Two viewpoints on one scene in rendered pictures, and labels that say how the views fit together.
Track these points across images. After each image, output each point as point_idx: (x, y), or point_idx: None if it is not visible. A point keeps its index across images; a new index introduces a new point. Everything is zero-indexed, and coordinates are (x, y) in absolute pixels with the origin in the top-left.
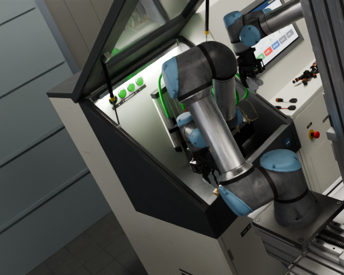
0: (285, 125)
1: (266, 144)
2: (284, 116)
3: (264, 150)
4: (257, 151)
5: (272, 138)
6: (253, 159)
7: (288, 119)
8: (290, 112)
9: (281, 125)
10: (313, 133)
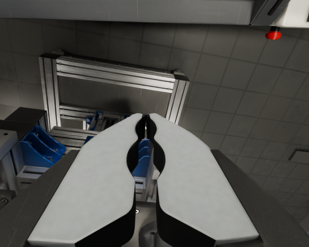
0: (245, 18)
1: (156, 12)
2: (275, 9)
3: (132, 21)
4: (119, 6)
5: (182, 15)
6: (89, 13)
7: (268, 18)
8: (299, 12)
9: (247, 3)
10: (274, 30)
